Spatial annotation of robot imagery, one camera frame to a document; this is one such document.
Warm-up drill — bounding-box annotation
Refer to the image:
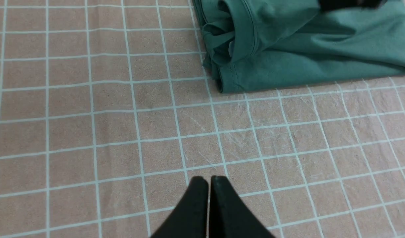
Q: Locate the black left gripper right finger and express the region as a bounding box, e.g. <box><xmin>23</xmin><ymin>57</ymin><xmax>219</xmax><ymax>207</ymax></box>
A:
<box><xmin>209</xmin><ymin>176</ymin><xmax>275</xmax><ymax>238</ymax></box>

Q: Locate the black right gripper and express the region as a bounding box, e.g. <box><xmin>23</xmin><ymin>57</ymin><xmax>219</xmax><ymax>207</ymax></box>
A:
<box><xmin>318</xmin><ymin>0</ymin><xmax>387</xmax><ymax>12</ymax></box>

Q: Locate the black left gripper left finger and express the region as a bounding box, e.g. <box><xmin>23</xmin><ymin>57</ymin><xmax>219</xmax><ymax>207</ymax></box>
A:
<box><xmin>151</xmin><ymin>176</ymin><xmax>209</xmax><ymax>238</ymax></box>

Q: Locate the green long sleeve shirt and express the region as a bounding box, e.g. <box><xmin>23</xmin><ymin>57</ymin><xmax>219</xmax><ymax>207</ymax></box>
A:
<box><xmin>194</xmin><ymin>0</ymin><xmax>405</xmax><ymax>94</ymax></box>

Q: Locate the pink checkered tablecloth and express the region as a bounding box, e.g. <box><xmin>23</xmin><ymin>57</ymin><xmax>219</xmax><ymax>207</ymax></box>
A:
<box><xmin>0</xmin><ymin>0</ymin><xmax>405</xmax><ymax>238</ymax></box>

